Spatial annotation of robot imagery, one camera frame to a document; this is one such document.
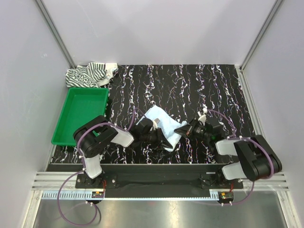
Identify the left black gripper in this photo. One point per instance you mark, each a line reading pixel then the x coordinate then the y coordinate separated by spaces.
pixel 160 142

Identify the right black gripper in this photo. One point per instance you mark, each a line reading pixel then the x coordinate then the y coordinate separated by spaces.
pixel 189 128

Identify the light blue towel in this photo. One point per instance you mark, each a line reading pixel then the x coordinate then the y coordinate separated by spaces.
pixel 167 125

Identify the striped green white towel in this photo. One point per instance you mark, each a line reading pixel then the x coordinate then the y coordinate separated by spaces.
pixel 94 75

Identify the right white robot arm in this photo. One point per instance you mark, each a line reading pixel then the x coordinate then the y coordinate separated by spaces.
pixel 256 159

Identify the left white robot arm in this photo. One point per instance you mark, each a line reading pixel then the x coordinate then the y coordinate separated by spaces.
pixel 94 136

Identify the green plastic tray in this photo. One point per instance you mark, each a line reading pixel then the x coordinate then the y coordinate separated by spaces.
pixel 81 106

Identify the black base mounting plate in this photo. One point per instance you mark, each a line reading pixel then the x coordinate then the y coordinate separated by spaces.
pixel 172 178

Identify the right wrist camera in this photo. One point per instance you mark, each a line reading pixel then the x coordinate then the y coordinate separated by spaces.
pixel 202 116

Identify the white slotted cable duct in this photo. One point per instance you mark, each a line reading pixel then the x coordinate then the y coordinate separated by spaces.
pixel 131 195

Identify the right aluminium frame post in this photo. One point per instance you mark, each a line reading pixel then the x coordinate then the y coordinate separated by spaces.
pixel 270 17

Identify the aluminium frame post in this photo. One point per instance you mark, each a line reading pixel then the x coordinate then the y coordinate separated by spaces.
pixel 270 17
pixel 55 33

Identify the left aluminium frame post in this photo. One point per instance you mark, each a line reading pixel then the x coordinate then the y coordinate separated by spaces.
pixel 55 33

